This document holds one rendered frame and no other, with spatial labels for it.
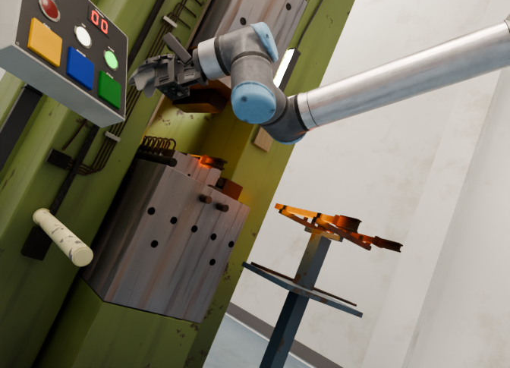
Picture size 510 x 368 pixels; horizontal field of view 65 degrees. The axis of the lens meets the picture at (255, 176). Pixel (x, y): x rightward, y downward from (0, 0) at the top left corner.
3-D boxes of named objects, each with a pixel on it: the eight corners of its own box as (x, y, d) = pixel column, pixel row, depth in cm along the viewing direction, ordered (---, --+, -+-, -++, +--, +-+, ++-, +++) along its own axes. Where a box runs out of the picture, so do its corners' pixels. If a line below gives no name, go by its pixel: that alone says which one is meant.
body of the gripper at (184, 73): (151, 86, 93) (197, 71, 89) (151, 56, 96) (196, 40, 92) (169, 102, 99) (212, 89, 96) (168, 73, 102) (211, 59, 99)
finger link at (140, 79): (120, 92, 97) (152, 82, 94) (121, 72, 99) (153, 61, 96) (128, 99, 99) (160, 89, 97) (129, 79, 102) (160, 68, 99)
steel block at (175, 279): (201, 324, 142) (250, 208, 149) (103, 300, 119) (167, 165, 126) (139, 274, 186) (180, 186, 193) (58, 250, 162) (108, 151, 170)
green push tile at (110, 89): (120, 109, 105) (121, 84, 107) (100, 94, 98) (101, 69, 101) (114, 110, 105) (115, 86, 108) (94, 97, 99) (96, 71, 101)
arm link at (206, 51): (212, 29, 90) (230, 53, 99) (193, 36, 92) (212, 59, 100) (215, 61, 87) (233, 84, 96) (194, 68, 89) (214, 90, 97)
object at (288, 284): (361, 318, 153) (363, 312, 154) (285, 289, 133) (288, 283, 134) (311, 293, 179) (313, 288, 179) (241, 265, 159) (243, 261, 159)
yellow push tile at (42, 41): (60, 66, 87) (63, 38, 90) (30, 46, 80) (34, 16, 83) (53, 69, 88) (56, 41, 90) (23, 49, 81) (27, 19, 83)
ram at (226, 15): (284, 100, 160) (320, 16, 167) (211, 42, 137) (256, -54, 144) (225, 102, 193) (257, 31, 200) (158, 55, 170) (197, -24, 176)
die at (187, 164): (212, 190, 145) (222, 169, 146) (167, 167, 133) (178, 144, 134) (162, 176, 178) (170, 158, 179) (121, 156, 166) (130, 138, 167)
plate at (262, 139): (268, 152, 174) (283, 117, 177) (253, 143, 169) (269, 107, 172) (265, 152, 176) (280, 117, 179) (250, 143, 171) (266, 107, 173)
